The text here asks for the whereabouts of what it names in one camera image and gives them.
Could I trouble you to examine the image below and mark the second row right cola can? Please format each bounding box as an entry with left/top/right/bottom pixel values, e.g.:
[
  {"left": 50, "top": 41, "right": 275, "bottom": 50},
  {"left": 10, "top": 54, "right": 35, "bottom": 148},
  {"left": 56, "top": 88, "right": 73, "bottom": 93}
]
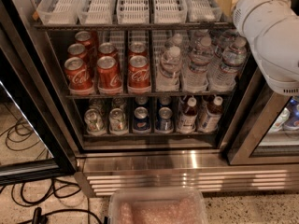
[{"left": 128, "top": 42, "right": 148, "bottom": 57}]

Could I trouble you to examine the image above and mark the left blue pepsi can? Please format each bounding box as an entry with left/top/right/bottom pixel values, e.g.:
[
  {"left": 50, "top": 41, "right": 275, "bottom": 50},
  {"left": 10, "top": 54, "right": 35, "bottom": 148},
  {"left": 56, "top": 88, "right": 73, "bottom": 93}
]
[{"left": 133, "top": 106, "right": 150, "bottom": 133}]

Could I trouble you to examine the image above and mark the front left water bottle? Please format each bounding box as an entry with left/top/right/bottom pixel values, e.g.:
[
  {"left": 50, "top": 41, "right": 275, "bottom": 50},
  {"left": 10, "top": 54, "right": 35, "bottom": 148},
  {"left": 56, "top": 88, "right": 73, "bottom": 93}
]
[{"left": 156, "top": 46, "right": 182, "bottom": 91}]

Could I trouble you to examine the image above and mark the left silver green can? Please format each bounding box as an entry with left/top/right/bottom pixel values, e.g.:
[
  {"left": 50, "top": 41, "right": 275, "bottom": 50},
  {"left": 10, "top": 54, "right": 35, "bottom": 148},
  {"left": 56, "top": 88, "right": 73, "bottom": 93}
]
[{"left": 84, "top": 108, "right": 106, "bottom": 136}]

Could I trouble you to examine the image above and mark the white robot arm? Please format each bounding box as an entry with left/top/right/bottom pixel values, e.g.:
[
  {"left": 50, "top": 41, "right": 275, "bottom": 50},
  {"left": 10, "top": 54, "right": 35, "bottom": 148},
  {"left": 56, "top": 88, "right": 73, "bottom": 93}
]
[{"left": 215, "top": 0, "right": 299, "bottom": 96}]

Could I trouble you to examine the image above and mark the clear plastic bin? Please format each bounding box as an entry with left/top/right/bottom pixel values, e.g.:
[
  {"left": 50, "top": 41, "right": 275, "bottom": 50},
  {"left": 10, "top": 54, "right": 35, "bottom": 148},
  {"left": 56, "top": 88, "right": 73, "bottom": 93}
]
[{"left": 108, "top": 187, "right": 208, "bottom": 224}]

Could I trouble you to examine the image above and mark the front right water bottle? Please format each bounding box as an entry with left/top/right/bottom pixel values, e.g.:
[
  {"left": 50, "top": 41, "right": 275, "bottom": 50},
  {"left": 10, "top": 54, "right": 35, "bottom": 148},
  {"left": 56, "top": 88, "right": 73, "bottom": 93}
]
[{"left": 209, "top": 37, "right": 247, "bottom": 91}]

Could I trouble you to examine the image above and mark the blue pepsi can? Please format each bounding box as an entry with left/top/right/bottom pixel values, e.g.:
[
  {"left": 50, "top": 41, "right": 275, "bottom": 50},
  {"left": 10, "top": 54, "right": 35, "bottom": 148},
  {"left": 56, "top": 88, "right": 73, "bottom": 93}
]
[
  {"left": 133, "top": 106, "right": 150, "bottom": 133},
  {"left": 155, "top": 107, "right": 173, "bottom": 133}
]

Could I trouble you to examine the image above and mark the back left cola can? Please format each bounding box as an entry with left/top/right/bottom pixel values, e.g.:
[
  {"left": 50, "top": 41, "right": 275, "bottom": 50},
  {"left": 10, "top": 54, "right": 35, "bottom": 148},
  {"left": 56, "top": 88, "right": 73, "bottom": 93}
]
[{"left": 75, "top": 31, "right": 95, "bottom": 50}]

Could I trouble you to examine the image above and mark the closed right fridge door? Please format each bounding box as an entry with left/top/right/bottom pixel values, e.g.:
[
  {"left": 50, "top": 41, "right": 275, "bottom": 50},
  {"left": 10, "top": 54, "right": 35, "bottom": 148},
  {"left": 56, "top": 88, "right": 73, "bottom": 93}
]
[{"left": 227, "top": 69, "right": 299, "bottom": 165}]

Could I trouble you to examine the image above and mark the left tea bottle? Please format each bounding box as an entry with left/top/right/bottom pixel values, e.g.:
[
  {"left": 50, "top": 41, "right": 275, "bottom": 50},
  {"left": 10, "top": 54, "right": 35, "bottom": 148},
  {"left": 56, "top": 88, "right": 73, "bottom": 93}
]
[{"left": 177, "top": 96, "right": 198, "bottom": 133}]

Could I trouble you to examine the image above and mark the tea bottle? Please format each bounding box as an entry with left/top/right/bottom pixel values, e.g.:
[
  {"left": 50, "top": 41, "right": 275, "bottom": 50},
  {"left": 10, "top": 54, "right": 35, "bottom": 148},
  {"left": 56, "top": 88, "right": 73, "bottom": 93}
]
[
  {"left": 198, "top": 96, "right": 223, "bottom": 133},
  {"left": 177, "top": 96, "right": 198, "bottom": 133}
]

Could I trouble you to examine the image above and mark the water bottle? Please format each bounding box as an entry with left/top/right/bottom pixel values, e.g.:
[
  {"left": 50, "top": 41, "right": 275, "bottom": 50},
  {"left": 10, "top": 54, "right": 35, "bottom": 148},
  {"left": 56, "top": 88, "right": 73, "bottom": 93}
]
[
  {"left": 183, "top": 36, "right": 214, "bottom": 93},
  {"left": 209, "top": 37, "right": 247, "bottom": 91},
  {"left": 164, "top": 34, "right": 183, "bottom": 49},
  {"left": 156, "top": 46, "right": 182, "bottom": 91}
]

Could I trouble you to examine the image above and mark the front middle cola can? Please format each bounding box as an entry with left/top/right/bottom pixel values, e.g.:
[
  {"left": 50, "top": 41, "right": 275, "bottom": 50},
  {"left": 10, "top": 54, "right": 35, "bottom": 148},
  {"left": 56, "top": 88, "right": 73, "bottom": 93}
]
[{"left": 97, "top": 56, "right": 122, "bottom": 94}]

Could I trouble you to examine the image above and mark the back left water bottle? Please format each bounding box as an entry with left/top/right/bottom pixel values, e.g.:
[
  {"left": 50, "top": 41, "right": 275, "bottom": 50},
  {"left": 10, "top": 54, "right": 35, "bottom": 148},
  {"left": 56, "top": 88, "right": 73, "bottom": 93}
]
[{"left": 164, "top": 34, "right": 183, "bottom": 49}]

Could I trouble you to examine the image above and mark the second row cola can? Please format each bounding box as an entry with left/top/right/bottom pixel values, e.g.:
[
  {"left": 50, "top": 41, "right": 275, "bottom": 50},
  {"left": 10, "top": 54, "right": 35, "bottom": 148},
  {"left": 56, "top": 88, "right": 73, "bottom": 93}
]
[
  {"left": 128, "top": 42, "right": 148, "bottom": 57},
  {"left": 67, "top": 43, "right": 90, "bottom": 63},
  {"left": 97, "top": 42, "right": 119, "bottom": 60}
]

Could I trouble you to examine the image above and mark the second row left cola can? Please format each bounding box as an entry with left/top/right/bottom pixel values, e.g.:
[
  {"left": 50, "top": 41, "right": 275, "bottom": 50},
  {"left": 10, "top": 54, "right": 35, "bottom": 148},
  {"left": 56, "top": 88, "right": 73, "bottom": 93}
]
[{"left": 67, "top": 43, "right": 90, "bottom": 63}]

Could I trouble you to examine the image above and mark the front right cola can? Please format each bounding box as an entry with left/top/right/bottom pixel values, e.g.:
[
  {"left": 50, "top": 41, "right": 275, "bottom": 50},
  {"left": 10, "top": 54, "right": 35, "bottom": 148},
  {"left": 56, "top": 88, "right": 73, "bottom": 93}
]
[{"left": 127, "top": 55, "right": 150, "bottom": 93}]

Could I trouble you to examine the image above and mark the right blue pepsi can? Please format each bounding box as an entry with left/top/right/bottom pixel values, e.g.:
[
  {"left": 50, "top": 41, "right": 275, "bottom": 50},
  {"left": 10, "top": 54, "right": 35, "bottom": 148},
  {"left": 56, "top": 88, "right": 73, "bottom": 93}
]
[{"left": 155, "top": 107, "right": 173, "bottom": 133}]

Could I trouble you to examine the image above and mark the silver green can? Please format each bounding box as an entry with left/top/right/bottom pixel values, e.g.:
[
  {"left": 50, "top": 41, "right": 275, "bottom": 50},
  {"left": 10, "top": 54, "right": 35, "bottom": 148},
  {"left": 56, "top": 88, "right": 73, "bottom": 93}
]
[
  {"left": 84, "top": 108, "right": 106, "bottom": 136},
  {"left": 109, "top": 108, "right": 128, "bottom": 135}
]

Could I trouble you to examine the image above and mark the right tea bottle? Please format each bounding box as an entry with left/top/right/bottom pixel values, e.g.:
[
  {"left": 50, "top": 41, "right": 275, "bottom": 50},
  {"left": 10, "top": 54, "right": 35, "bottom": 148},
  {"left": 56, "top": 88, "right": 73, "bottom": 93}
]
[{"left": 198, "top": 96, "right": 223, "bottom": 133}]

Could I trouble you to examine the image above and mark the front left cola can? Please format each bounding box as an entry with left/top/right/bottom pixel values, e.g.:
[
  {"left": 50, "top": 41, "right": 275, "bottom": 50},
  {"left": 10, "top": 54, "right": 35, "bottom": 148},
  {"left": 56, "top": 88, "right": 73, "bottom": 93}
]
[{"left": 64, "top": 57, "right": 94, "bottom": 95}]

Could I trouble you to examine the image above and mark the blue can behind glass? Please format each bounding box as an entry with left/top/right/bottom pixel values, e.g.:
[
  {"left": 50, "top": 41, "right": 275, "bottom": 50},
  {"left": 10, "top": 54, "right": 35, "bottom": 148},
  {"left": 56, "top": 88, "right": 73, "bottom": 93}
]
[{"left": 283, "top": 102, "right": 299, "bottom": 131}]

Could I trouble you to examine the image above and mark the front middle water bottle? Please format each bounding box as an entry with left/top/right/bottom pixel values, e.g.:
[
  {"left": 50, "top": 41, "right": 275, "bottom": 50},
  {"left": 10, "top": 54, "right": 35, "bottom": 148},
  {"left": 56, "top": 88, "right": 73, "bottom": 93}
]
[{"left": 183, "top": 36, "right": 214, "bottom": 93}]

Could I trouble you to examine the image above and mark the open glass fridge door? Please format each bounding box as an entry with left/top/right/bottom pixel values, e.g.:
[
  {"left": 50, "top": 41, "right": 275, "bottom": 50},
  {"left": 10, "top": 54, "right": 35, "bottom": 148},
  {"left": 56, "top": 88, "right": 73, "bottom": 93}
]
[{"left": 0, "top": 2, "right": 76, "bottom": 185}]

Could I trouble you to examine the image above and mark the right silver green can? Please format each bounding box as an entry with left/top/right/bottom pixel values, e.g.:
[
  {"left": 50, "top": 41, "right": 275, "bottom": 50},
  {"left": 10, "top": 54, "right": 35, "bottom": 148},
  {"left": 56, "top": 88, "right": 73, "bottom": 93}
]
[{"left": 109, "top": 108, "right": 128, "bottom": 135}]

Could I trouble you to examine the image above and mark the second row middle cola can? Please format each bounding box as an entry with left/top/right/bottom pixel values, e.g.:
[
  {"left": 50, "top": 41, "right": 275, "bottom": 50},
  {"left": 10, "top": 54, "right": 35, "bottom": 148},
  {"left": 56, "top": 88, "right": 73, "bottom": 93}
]
[{"left": 97, "top": 42, "right": 119, "bottom": 60}]

